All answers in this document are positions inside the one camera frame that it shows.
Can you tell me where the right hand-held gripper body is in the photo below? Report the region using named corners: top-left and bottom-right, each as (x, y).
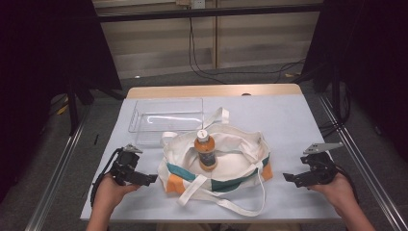
top-left (300, 141), bottom-right (344, 187)

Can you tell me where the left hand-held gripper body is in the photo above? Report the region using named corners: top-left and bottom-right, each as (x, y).
top-left (110, 143), bottom-right (143, 187)

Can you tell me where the clear plastic tray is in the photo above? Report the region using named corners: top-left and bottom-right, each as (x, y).
top-left (128, 97), bottom-right (205, 148)

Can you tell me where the orange drink bottle white cap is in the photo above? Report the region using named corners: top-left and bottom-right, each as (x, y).
top-left (193, 129), bottom-right (218, 172)

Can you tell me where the white canvas tote bag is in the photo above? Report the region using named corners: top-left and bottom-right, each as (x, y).
top-left (157, 106), bottom-right (274, 218)

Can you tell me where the person's left hand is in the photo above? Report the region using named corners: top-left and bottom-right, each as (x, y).
top-left (94, 174), bottom-right (141, 213)

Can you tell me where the person's right hand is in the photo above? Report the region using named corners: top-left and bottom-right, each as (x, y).
top-left (309, 174), bottom-right (359, 218)

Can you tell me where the light blue table mat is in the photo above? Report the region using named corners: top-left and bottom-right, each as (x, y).
top-left (80, 93), bottom-right (342, 223)

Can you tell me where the black metal stand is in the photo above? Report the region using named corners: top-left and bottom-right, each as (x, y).
top-left (65, 80), bottom-right (95, 137)
top-left (312, 64), bottom-right (351, 127)

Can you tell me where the black curtain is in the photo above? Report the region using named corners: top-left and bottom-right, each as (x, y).
top-left (0, 0), bottom-right (123, 203)
top-left (302, 0), bottom-right (408, 162)

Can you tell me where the black horizontal bar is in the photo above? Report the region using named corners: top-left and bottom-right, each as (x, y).
top-left (95, 3), bottom-right (323, 23)

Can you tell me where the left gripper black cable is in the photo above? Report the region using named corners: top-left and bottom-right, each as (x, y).
top-left (89, 147), bottom-right (124, 208)

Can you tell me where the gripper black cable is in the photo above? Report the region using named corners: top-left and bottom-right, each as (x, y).
top-left (333, 163), bottom-right (360, 205)
top-left (89, 147), bottom-right (124, 208)

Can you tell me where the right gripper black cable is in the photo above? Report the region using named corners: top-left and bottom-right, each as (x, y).
top-left (333, 163), bottom-right (360, 205)

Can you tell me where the metal floor rail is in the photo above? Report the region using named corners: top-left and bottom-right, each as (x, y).
top-left (317, 94), bottom-right (408, 231)
top-left (24, 105), bottom-right (92, 231)

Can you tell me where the black wall cable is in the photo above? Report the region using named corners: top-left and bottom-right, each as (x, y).
top-left (188, 17), bottom-right (306, 85)

